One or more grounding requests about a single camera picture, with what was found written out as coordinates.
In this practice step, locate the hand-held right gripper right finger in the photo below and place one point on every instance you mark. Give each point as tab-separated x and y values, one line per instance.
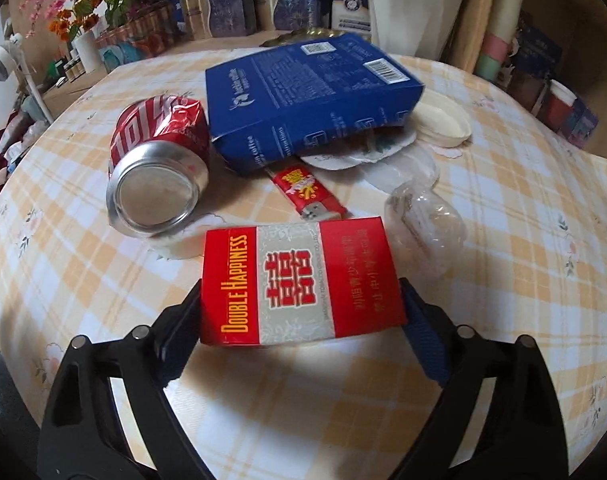
426	345

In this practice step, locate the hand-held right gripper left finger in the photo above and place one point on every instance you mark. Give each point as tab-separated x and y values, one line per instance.
176	360

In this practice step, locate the red cigarette box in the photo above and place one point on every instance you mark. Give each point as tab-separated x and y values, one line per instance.
293	285

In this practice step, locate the crushed red drink can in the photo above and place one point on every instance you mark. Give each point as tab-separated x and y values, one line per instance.
153	195

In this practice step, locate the white printed paper packet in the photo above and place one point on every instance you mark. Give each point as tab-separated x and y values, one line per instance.
353	157

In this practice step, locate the dark blue coffee box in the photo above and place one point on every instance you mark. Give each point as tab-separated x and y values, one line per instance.
303	95

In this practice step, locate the clear plastic lid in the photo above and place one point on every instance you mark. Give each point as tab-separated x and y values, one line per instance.
428	230

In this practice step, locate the yellow checked floral tablecloth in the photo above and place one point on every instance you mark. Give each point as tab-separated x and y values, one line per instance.
508	260

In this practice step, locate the small white dish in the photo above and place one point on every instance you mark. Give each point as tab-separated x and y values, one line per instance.
446	120

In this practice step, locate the cluttered dark storage crate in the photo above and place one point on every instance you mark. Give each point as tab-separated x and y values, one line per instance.
8	160

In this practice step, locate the small blue box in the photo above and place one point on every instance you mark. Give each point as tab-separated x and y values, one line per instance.
582	125

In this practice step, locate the red paper cup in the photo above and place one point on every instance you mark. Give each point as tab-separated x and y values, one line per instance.
558	105

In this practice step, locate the dark brown cup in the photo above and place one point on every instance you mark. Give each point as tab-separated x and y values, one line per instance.
528	90

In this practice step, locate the row of small bottles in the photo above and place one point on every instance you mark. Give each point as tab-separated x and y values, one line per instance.
72	69

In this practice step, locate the blue printed gift box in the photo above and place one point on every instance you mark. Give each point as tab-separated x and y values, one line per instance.
538	52

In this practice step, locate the stack of pastel paper cups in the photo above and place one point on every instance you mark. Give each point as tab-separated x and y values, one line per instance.
498	35

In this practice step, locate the wooden shelf unit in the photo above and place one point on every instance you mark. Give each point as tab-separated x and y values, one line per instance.
476	20

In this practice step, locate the striped flower planter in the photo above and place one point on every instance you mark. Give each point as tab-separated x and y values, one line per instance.
138	32

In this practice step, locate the white flower pot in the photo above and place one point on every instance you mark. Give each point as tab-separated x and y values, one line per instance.
413	15

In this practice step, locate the gold metal tray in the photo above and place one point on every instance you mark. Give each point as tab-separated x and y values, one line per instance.
303	36

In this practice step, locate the white desk fan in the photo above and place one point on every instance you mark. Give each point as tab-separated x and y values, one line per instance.
3	62

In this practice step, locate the stack of dark blue boxes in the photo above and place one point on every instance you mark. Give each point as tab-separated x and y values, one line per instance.
223	10

